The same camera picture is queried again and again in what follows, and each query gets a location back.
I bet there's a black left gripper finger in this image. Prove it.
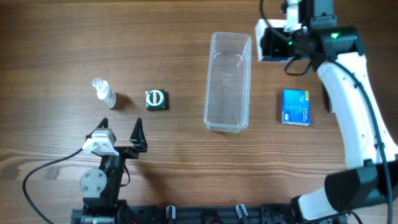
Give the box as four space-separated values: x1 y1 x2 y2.
86 118 108 139
130 118 148 152

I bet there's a white lotion bottle clear cap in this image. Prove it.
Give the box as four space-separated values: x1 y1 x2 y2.
92 78 116 109

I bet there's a green Zam-Buk box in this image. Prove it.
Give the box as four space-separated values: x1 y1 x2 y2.
146 89 167 111

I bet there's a blue plaster box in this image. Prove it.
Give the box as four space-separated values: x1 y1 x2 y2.
281 89 310 126

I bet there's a white green medicine box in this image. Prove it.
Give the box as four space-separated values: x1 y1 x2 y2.
328 96 335 113

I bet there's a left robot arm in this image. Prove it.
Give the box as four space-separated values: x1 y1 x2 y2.
71 118 147 224

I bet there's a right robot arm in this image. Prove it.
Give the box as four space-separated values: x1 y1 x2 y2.
255 19 397 223

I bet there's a clear plastic container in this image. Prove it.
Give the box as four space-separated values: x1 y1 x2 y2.
204 32 252 133

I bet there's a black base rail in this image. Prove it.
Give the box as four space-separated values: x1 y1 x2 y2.
70 203 349 224

